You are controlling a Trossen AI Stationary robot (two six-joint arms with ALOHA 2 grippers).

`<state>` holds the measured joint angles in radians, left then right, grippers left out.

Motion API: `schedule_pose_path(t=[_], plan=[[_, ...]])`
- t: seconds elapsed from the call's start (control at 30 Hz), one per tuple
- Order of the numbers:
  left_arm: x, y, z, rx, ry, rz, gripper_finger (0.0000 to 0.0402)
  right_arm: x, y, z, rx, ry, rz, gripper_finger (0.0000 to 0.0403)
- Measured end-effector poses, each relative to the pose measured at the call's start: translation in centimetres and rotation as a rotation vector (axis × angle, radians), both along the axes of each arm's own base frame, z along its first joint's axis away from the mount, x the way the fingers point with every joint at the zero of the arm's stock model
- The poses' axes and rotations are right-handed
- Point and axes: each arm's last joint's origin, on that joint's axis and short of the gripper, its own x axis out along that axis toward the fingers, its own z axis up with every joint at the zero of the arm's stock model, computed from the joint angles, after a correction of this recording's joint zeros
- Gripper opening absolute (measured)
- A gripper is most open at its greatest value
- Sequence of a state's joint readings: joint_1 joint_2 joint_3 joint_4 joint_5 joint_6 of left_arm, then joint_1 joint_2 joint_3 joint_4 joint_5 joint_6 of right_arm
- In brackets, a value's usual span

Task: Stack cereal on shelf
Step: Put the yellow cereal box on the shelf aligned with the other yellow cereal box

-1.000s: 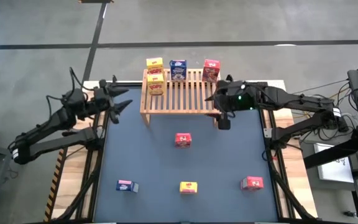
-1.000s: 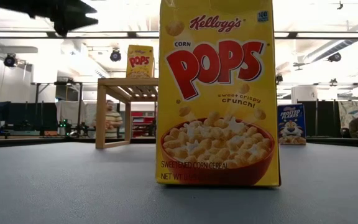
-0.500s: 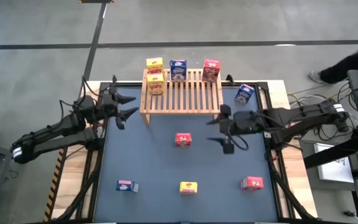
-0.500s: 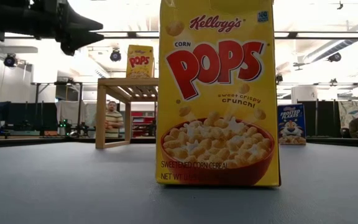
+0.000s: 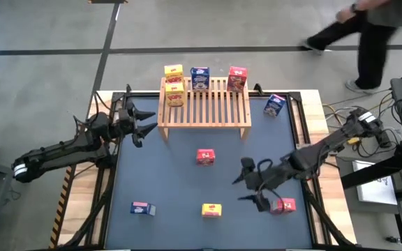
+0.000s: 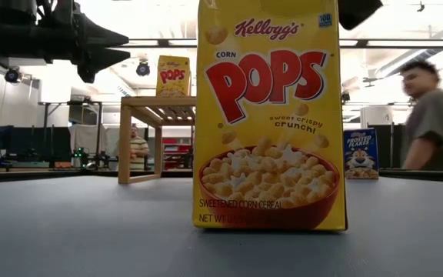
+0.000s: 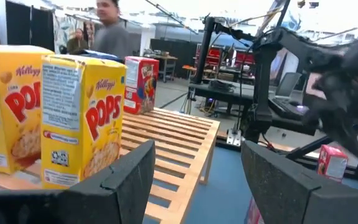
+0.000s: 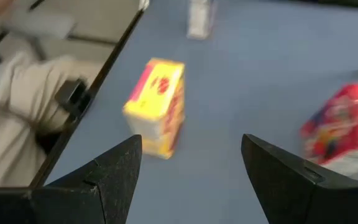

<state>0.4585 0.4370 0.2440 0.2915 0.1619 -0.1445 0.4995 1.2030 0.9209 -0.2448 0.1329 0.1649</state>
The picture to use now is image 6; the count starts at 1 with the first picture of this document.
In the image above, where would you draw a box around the red tool cabinet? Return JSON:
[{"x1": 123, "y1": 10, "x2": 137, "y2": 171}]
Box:
[{"x1": 162, "y1": 136, "x2": 192, "y2": 170}]

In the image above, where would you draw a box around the black metal rack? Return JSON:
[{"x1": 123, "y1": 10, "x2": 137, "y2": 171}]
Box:
[{"x1": 38, "y1": 100, "x2": 103, "y2": 170}]

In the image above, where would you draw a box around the blue Frosted Flakes cereal box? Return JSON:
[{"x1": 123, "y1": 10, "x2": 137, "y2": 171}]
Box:
[{"x1": 343, "y1": 128, "x2": 380, "y2": 180}]

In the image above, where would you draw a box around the white cabinet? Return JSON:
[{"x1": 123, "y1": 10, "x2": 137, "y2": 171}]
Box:
[{"x1": 359, "y1": 105, "x2": 394, "y2": 130}]

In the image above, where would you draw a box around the black partition panel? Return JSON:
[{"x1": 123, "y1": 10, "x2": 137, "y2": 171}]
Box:
[{"x1": 367, "y1": 123, "x2": 407, "y2": 170}]

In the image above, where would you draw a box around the wooden slatted shelf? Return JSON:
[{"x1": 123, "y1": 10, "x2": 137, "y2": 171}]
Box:
[{"x1": 117, "y1": 95, "x2": 198, "y2": 185}]

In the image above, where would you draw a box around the yellow Corn Pops cereal box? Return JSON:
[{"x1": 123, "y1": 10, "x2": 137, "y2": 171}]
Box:
[
  {"x1": 155, "y1": 55, "x2": 192, "y2": 98},
  {"x1": 192, "y1": 0, "x2": 348, "y2": 232}
]

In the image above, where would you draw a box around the white cloth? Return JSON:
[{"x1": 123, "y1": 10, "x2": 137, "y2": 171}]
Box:
[{"x1": 69, "y1": 123, "x2": 107, "y2": 155}]

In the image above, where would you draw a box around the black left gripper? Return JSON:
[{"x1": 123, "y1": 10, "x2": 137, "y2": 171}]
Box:
[{"x1": 0, "y1": 0, "x2": 132, "y2": 84}]

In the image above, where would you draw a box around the person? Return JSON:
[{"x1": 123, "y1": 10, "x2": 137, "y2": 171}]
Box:
[
  {"x1": 398, "y1": 59, "x2": 443, "y2": 172},
  {"x1": 128, "y1": 123, "x2": 152, "y2": 172}
]

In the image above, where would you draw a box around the black dome camera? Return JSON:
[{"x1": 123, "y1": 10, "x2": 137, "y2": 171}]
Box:
[
  {"x1": 4, "y1": 65, "x2": 22, "y2": 85},
  {"x1": 135, "y1": 59, "x2": 152, "y2": 78}
]

